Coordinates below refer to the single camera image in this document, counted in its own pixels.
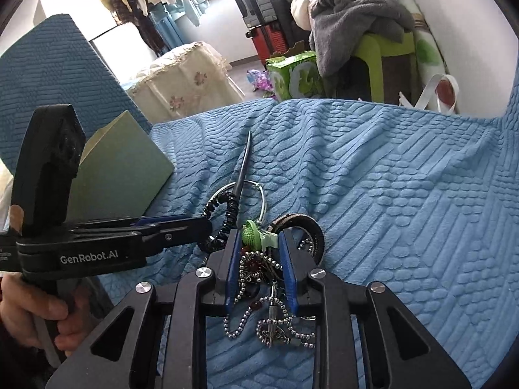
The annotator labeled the silver bangle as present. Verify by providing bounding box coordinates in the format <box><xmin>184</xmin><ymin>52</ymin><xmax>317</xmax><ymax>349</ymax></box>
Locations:
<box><xmin>221</xmin><ymin>180</ymin><xmax>269</xmax><ymax>228</ymax></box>

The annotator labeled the dark plaid hanging garment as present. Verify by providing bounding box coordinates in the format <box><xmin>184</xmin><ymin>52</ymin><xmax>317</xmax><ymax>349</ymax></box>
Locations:
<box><xmin>109</xmin><ymin>0</ymin><xmax>168</xmax><ymax>56</ymax></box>

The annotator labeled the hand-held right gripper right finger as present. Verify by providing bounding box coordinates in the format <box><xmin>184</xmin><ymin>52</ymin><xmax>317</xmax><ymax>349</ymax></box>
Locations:
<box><xmin>279</xmin><ymin>227</ymin><xmax>473</xmax><ymax>389</ymax></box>

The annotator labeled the white appliance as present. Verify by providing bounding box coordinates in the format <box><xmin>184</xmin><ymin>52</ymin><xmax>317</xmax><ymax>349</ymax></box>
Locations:
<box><xmin>37</xmin><ymin>0</ymin><xmax>158</xmax><ymax>74</ymax></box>

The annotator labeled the floral cloth covered table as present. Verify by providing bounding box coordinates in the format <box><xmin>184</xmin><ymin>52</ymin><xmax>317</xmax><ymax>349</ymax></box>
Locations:
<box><xmin>121</xmin><ymin>41</ymin><xmax>246</xmax><ymax>124</ymax></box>

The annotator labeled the green hair clip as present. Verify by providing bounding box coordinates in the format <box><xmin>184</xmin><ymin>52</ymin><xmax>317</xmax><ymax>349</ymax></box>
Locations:
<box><xmin>240</xmin><ymin>219</ymin><xmax>281</xmax><ymax>251</ymax></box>

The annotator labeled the black hair stick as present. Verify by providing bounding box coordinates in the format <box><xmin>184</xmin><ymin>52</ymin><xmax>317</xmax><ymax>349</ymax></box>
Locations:
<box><xmin>232</xmin><ymin>130</ymin><xmax>253</xmax><ymax>215</ymax></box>

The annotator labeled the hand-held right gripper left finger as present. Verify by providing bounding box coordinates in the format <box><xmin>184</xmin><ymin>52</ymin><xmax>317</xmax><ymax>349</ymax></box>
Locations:
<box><xmin>44</xmin><ymin>229</ymin><xmax>243</xmax><ymax>389</ymax></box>

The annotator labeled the pale green cardboard box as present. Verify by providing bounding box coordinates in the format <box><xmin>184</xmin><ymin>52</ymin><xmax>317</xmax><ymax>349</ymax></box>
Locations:
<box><xmin>67</xmin><ymin>110</ymin><xmax>176</xmax><ymax>223</ymax></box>

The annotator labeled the brown braided bracelet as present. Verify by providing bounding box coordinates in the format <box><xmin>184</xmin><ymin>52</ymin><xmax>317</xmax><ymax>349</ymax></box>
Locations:
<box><xmin>271</xmin><ymin>213</ymin><xmax>325</xmax><ymax>266</ymax></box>

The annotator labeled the grey suitcase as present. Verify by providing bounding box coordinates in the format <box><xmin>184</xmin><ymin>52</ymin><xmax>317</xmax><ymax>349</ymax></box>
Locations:
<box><xmin>230</xmin><ymin>0</ymin><xmax>285</xmax><ymax>30</ymax></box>

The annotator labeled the cream padded jacket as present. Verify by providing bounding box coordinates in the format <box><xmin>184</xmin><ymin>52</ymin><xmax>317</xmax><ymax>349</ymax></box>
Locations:
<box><xmin>289</xmin><ymin>0</ymin><xmax>326</xmax><ymax>30</ymax></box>

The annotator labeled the green plastic stool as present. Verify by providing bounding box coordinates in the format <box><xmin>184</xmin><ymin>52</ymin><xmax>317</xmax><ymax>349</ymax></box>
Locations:
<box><xmin>348</xmin><ymin>31</ymin><xmax>417</xmax><ymax>104</ymax></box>

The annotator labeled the green printed carton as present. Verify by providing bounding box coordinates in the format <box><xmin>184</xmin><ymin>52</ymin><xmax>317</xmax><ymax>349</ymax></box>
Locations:
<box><xmin>265</xmin><ymin>50</ymin><xmax>326</xmax><ymax>103</ymax></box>

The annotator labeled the black coil hair tie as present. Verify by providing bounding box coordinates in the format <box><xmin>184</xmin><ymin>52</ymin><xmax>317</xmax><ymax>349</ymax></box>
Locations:
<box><xmin>197</xmin><ymin>188</ymin><xmax>241</xmax><ymax>254</ymax></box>

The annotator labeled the red suitcase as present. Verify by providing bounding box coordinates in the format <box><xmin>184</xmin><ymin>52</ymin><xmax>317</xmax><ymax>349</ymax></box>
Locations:
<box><xmin>246</xmin><ymin>24</ymin><xmax>293</xmax><ymax>70</ymax></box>

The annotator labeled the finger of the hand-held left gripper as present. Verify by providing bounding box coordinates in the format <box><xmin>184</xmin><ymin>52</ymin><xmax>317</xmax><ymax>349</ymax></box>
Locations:
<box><xmin>140</xmin><ymin>216</ymin><xmax>214</xmax><ymax>254</ymax></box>
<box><xmin>81</xmin><ymin>215</ymin><xmax>190</xmax><ymax>231</ymax></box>

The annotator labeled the colourful plastic bag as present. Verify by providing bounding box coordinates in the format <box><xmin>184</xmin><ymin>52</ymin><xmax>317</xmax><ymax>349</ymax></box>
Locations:
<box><xmin>246</xmin><ymin>69</ymin><xmax>277</xmax><ymax>99</ymax></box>

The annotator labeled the blue textured sofa cover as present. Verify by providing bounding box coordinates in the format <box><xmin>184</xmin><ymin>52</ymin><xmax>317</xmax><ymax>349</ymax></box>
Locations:
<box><xmin>0</xmin><ymin>13</ymin><xmax>519</xmax><ymax>389</ymax></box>

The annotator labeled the blue hanging garment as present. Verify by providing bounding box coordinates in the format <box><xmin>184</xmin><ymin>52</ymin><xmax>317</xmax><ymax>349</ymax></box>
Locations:
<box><xmin>149</xmin><ymin>0</ymin><xmax>211</xmax><ymax>48</ymax></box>

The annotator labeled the grey fleece blanket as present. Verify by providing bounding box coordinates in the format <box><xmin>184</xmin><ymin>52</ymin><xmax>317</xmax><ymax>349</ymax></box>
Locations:
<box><xmin>308</xmin><ymin>0</ymin><xmax>416</xmax><ymax>78</ymax></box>

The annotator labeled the black suitcase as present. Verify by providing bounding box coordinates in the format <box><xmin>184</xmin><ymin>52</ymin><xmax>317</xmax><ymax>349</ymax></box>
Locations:
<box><xmin>269</xmin><ymin>0</ymin><xmax>314</xmax><ymax>50</ymax></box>

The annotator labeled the silver ball chain necklace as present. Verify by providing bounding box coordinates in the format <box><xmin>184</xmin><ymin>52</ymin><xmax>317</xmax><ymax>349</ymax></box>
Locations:
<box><xmin>223</xmin><ymin>250</ymin><xmax>318</xmax><ymax>350</ymax></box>

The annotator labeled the person's left hand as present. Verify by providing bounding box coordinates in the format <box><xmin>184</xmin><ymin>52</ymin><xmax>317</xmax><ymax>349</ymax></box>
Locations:
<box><xmin>0</xmin><ymin>273</ymin><xmax>93</xmax><ymax>352</ymax></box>

